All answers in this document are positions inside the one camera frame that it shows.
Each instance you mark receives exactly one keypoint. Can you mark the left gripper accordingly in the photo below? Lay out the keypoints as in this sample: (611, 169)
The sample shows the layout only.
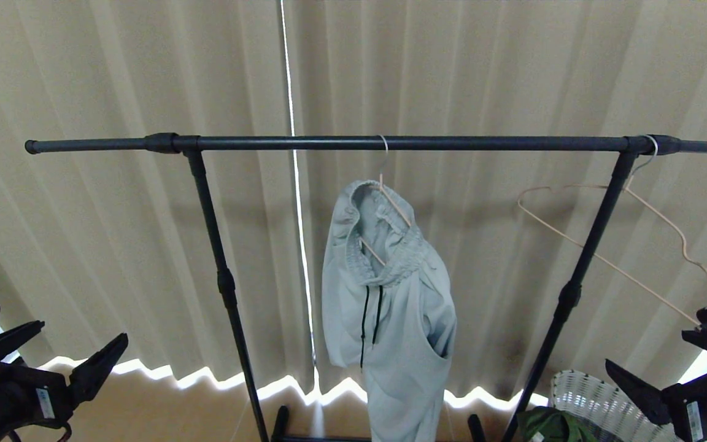
(3, 399)

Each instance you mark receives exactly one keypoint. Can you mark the green printed shirt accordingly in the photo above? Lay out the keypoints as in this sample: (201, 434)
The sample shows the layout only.
(550, 426)

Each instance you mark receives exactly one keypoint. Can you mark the pale grey shorts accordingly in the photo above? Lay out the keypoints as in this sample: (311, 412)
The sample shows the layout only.
(402, 368)

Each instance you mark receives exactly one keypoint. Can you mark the pink clothes hanger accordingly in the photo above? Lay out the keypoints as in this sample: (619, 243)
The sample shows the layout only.
(395, 204)
(636, 283)

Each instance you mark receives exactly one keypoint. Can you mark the white laundry basket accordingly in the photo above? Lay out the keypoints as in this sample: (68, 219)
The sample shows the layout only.
(593, 399)

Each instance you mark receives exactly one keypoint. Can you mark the black clothes rack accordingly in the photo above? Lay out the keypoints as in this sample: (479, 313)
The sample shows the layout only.
(452, 143)

